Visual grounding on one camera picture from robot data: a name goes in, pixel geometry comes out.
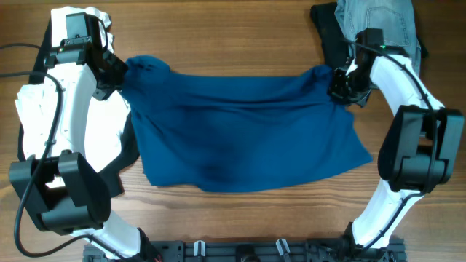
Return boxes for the light blue denim jeans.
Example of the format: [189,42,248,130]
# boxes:
[334,0,422,74]

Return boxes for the folded black garment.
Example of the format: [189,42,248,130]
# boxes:
[310,1,428,69]

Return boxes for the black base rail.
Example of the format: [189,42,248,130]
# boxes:
[82,238,407,262]

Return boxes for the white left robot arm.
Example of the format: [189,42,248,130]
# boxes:
[9,7,160,261]

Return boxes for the blue t-shirt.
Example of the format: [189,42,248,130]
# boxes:
[121,56,372,193]

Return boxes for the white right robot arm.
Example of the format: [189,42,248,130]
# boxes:
[328,28,465,256]

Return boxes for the black garment under white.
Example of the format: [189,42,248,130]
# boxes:
[17,17,141,199]

